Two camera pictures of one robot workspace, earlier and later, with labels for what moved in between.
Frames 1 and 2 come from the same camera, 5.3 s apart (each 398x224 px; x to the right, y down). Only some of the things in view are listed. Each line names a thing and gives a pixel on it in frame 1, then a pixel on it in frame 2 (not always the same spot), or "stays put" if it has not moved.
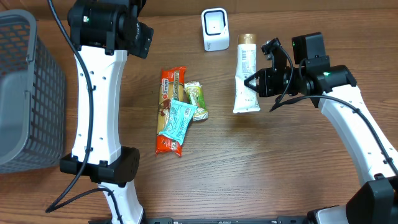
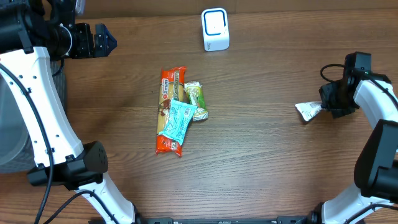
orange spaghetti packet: [171, 86] stays put
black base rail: [286, 219] stays put
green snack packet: [196, 96] stays put
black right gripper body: [274, 83] -> [336, 101]
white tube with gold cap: [245, 99] -> [310, 109]
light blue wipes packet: [179, 118] stays put
